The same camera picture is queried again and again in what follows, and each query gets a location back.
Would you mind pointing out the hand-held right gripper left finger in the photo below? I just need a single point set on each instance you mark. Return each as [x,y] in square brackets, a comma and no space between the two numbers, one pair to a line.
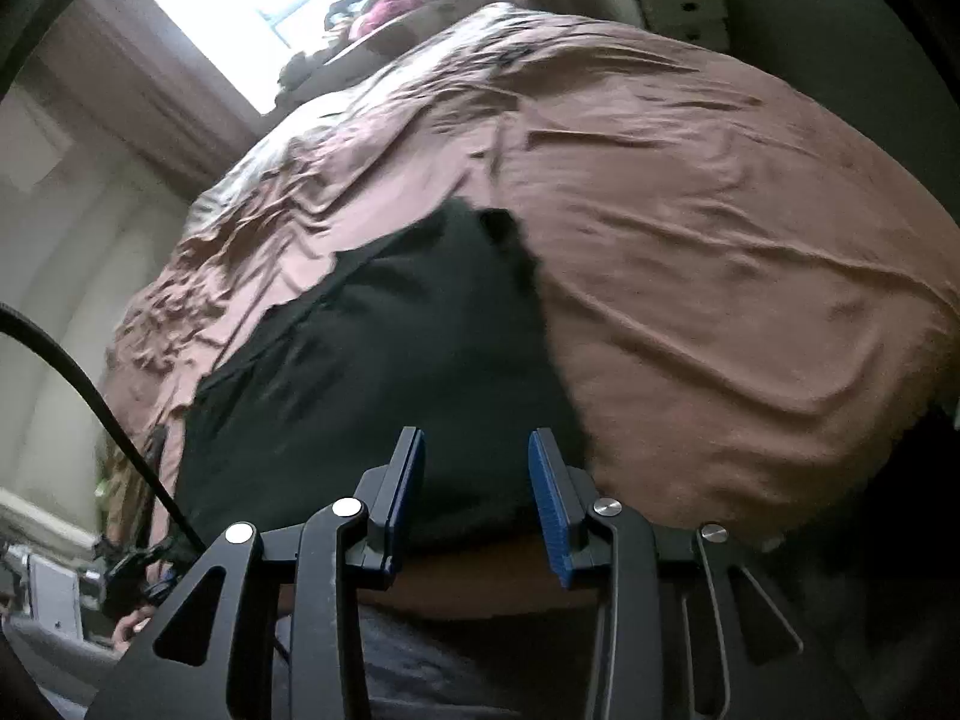
[405,510]

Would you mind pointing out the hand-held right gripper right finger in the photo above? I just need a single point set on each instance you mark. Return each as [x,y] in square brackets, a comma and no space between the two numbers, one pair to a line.
[547,517]

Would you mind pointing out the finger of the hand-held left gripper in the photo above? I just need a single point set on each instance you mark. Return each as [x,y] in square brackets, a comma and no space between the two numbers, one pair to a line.
[161,570]

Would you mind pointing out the black t-shirt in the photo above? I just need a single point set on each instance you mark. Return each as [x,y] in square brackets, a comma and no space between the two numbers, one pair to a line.
[375,360]

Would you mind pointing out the person's left hand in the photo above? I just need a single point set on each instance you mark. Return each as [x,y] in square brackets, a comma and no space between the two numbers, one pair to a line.
[133,624]

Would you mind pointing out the bed with printed sheet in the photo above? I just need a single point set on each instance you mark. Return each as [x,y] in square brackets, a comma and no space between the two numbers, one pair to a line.
[487,577]

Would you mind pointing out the person's grey patterned pants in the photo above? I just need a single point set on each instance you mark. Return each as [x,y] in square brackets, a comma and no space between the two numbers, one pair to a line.
[420,667]

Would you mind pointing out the bed with brown blanket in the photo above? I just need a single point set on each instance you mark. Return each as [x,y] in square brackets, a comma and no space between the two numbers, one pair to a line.
[712,277]

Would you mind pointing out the beige rumpled duvet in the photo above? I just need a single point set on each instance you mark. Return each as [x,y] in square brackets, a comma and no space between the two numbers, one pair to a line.
[360,135]

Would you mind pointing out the pink crumpled cloth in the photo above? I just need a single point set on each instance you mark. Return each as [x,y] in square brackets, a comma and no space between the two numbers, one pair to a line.
[386,15]

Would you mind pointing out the white nightstand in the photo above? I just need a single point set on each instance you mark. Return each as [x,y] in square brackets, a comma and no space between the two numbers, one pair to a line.
[686,11]

